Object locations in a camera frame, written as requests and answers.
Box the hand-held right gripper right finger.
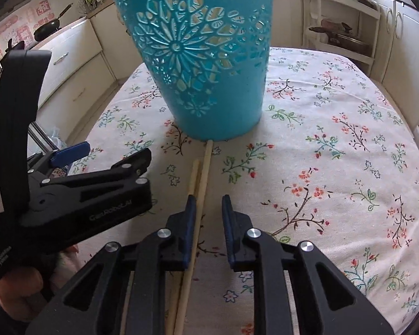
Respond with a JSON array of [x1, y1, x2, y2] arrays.
[[222, 195, 395, 335]]

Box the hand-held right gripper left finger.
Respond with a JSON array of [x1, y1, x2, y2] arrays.
[[25, 195, 198, 335]]

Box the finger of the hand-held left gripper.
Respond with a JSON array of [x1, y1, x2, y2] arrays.
[[38, 147, 153, 229], [28, 142, 91, 175]]

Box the wooden chopstick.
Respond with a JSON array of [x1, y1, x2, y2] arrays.
[[120, 271, 135, 335], [165, 159, 200, 335], [173, 140, 213, 335]]

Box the blue plastic openwork basket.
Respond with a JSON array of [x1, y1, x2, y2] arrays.
[[109, 0, 273, 142]]

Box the person's left hand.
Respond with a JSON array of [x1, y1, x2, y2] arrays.
[[0, 244, 79, 321]]

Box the cream drawer cabinet under wok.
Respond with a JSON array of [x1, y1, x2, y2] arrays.
[[31, 17, 116, 113]]

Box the black wok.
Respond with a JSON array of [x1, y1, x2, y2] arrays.
[[33, 4, 74, 42]]

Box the cream lower door cabinets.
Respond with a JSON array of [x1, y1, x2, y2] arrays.
[[91, 0, 151, 82]]

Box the floral tablecloth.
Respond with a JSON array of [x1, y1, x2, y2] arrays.
[[68, 46, 419, 335]]

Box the dark metal pot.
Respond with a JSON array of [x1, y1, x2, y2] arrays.
[[309, 19, 371, 55]]

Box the white shelf cart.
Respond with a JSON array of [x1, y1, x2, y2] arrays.
[[305, 0, 381, 75]]

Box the cream cabinet with drawers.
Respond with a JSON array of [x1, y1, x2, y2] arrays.
[[370, 0, 419, 128]]

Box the grey metal frame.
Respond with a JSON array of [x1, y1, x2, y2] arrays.
[[28, 122, 61, 155]]

